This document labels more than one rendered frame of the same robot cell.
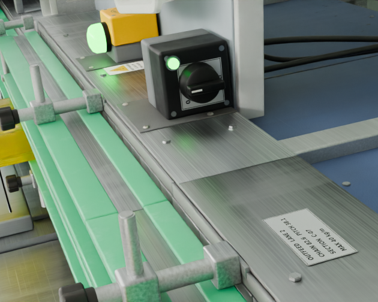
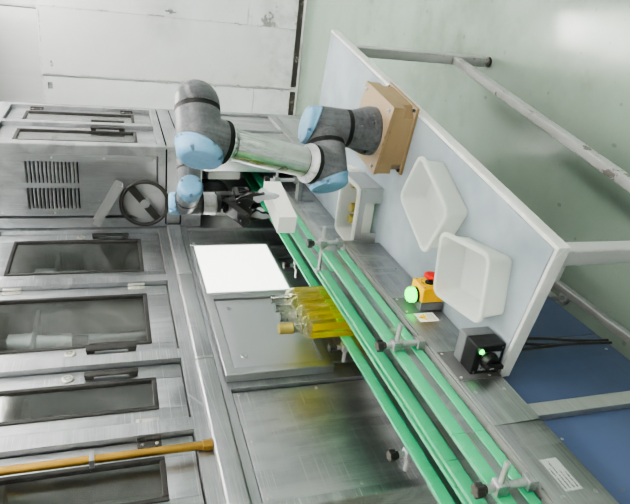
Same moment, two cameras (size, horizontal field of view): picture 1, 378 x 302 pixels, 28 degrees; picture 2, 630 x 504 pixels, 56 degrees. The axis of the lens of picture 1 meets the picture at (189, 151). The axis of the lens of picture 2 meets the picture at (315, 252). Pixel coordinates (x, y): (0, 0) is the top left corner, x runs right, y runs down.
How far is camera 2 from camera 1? 0.79 m
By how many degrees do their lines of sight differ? 5
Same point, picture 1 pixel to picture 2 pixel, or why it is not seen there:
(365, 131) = (566, 408)
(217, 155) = (504, 409)
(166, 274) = (511, 483)
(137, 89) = (441, 340)
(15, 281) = (332, 407)
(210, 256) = (527, 478)
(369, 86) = (555, 365)
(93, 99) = (421, 343)
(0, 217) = (317, 362)
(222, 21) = (504, 332)
